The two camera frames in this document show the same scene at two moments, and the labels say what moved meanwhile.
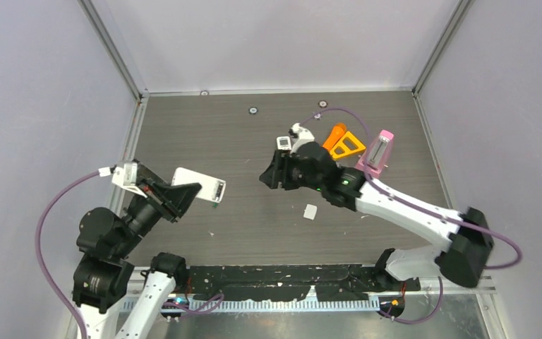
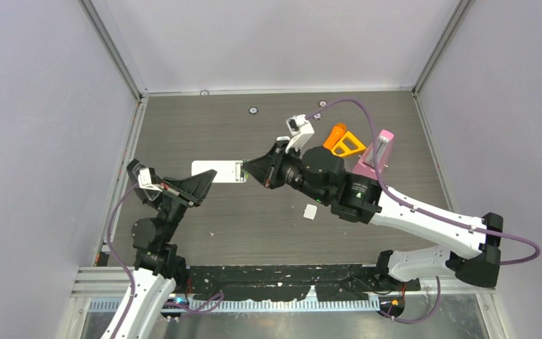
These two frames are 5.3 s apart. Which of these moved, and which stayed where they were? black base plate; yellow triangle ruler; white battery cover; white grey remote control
Moved: white grey remote control
Stayed: black base plate; yellow triangle ruler; white battery cover
